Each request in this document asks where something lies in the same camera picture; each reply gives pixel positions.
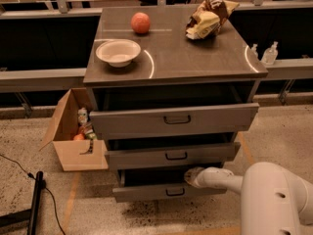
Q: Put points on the grey middle drawer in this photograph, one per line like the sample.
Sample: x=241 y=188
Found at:
x=156 y=152

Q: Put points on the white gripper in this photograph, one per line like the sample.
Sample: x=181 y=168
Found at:
x=202 y=176

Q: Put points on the grey metal rail frame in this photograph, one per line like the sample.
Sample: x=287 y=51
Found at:
x=43 y=54

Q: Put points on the white bowl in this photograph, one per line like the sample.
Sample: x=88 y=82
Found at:
x=118 y=53

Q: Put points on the grey drawer cabinet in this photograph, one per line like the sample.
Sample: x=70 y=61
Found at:
x=167 y=55

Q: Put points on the green packet in box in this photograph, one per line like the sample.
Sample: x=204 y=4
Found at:
x=90 y=134

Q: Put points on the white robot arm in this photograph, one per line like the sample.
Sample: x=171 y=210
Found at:
x=274 y=201

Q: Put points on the clear pump bottle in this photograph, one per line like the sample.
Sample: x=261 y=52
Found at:
x=270 y=54

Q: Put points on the red apple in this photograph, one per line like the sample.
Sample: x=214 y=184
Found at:
x=140 y=23

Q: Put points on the yellow brown chip bag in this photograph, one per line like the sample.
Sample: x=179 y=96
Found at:
x=208 y=18

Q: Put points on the grey drawer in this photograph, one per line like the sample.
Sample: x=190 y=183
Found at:
x=156 y=184
x=173 y=121
x=156 y=152

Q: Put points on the grey top drawer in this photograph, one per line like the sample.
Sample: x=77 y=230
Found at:
x=173 y=121

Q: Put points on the grey bottom drawer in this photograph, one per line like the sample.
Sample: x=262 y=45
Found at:
x=156 y=184

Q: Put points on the orange fruit in box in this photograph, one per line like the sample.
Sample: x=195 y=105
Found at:
x=79 y=137

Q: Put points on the white can in box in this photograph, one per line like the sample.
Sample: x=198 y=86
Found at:
x=82 y=116

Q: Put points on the cardboard box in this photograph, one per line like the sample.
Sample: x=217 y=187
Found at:
x=74 y=155

